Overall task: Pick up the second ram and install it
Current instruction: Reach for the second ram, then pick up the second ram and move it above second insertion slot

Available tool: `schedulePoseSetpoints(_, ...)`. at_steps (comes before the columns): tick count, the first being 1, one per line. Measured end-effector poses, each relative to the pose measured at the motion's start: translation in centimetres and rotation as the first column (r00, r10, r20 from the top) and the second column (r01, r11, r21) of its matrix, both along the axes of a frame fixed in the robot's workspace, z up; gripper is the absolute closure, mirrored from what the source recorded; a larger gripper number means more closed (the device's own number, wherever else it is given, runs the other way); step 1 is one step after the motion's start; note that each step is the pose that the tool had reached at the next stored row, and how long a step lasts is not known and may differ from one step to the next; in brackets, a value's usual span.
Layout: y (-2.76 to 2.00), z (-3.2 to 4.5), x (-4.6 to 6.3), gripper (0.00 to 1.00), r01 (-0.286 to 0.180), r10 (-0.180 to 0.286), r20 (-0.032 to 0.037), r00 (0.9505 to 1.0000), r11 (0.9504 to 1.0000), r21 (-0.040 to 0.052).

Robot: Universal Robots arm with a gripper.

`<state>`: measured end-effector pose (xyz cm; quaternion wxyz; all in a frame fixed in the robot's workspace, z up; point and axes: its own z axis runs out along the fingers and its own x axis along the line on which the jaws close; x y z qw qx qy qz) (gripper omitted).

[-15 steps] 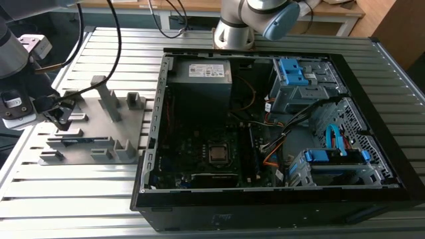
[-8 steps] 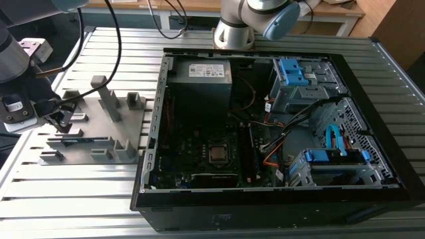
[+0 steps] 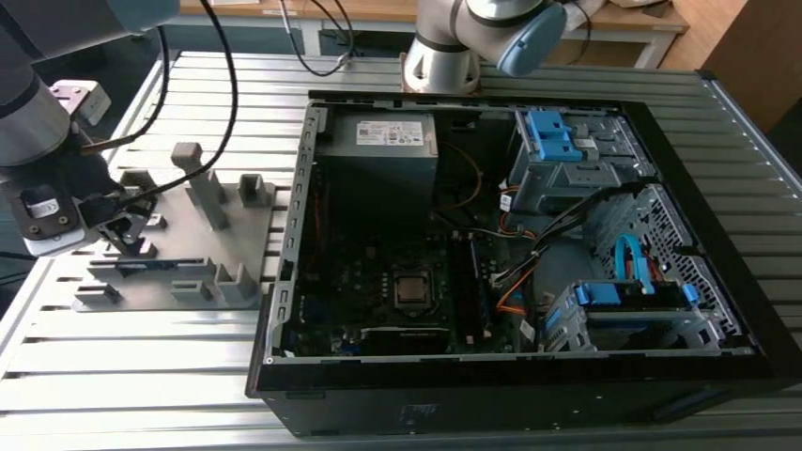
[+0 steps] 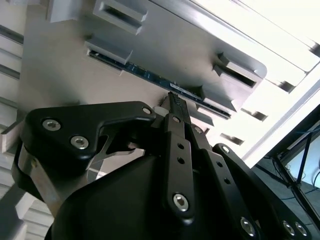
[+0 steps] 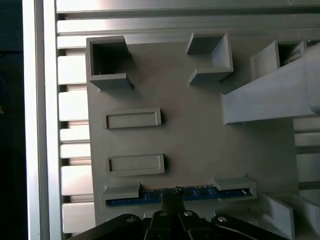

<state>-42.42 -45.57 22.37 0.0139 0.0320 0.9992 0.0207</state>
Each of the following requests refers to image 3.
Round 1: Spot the grey metal drive cage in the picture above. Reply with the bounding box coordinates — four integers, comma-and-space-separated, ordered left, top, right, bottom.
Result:
506, 108, 659, 213
538, 281, 725, 353

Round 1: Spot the orange wire bundle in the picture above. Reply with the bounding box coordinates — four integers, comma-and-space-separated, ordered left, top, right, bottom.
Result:
496, 268, 534, 315

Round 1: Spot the CPU socket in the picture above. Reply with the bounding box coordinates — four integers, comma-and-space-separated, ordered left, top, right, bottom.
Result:
386, 266, 441, 315

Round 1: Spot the black graphics card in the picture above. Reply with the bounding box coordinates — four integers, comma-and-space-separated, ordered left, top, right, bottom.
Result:
358, 324, 453, 355

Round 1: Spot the green motherboard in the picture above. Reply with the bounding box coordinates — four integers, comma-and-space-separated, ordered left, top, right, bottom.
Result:
288, 228, 541, 356

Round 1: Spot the blue plastic disk carrier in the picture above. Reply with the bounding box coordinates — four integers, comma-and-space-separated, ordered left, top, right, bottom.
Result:
524, 108, 585, 163
573, 280, 701, 312

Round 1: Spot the black RAM slot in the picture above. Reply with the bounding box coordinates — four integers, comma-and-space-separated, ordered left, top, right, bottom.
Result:
462, 234, 476, 343

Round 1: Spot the grey parts rack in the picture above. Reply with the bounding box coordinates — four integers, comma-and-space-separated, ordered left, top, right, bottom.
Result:
69, 142, 280, 314

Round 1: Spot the black labelled wrist camera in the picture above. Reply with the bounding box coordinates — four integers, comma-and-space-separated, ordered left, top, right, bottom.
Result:
10, 184, 87, 258

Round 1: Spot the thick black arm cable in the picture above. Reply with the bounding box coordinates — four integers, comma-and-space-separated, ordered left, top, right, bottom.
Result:
121, 0, 238, 206

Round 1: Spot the wooden cabinet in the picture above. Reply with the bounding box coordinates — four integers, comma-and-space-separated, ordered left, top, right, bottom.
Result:
660, 0, 802, 135

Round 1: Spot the blue data cable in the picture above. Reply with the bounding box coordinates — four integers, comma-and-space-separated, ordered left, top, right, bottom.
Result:
615, 233, 657, 296

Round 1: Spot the black open PC case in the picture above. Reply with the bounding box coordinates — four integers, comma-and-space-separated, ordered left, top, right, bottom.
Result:
242, 88, 796, 441

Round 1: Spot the grey power supply unit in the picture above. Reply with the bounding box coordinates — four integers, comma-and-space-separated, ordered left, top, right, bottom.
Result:
322, 111, 438, 201

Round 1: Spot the black white cable bundle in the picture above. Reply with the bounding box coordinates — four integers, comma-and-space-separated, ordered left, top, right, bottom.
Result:
529, 185, 647, 257

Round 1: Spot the long wooden desk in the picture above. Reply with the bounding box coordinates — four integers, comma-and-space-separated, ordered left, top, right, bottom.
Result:
177, 0, 420, 23

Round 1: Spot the small wooden desk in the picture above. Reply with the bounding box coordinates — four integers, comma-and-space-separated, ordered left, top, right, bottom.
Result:
549, 0, 689, 70

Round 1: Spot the black disk drive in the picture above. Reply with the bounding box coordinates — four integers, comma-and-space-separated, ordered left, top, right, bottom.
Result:
616, 280, 684, 312

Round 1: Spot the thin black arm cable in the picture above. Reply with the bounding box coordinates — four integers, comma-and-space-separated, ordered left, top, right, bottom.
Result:
78, 25, 171, 155

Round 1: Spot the brown wire loop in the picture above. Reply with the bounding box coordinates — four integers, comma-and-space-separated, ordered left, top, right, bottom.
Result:
437, 140, 484, 212

